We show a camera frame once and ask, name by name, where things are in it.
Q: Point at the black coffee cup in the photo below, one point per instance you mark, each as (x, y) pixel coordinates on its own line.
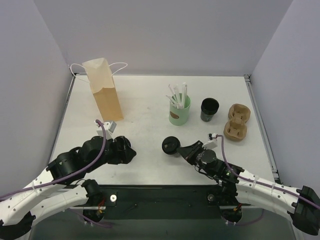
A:
(175, 154)

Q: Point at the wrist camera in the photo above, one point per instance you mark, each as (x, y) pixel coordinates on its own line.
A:
(211, 143)
(109, 127)

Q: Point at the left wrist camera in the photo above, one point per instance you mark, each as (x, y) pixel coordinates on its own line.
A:
(109, 127)

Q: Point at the green straw holder cup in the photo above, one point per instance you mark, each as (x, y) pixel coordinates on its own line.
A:
(179, 117)

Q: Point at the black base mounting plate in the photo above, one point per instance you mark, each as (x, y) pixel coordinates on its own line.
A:
(166, 202)

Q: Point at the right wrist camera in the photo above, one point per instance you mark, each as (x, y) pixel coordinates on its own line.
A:
(211, 143)

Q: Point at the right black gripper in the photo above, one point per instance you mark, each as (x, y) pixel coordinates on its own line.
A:
(192, 153)

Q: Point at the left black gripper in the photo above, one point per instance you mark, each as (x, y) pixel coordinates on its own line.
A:
(121, 152)

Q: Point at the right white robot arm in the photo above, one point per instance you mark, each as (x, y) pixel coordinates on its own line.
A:
(301, 206)

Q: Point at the brown paper bag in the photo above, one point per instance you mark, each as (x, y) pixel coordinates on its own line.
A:
(100, 78)

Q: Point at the black cup lid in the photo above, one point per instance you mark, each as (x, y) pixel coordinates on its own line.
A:
(170, 145)

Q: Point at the brown pulp cup carrier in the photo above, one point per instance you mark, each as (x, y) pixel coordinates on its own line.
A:
(235, 129)

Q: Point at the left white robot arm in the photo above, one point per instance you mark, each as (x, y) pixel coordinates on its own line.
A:
(32, 204)

